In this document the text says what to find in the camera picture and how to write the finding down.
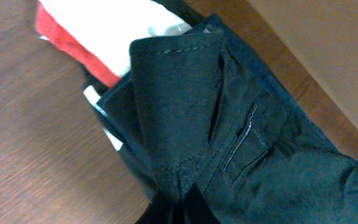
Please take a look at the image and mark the white and red garment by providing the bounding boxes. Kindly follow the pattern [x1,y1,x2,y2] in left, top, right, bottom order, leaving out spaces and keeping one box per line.
[35,0,191,87]

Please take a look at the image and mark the black white striped garment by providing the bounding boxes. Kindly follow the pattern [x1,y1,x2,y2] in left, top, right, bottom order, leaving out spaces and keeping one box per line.
[81,65,124,151]

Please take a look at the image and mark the black shorts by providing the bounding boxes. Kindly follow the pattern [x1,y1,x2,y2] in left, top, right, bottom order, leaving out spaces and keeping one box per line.
[98,15,358,223]

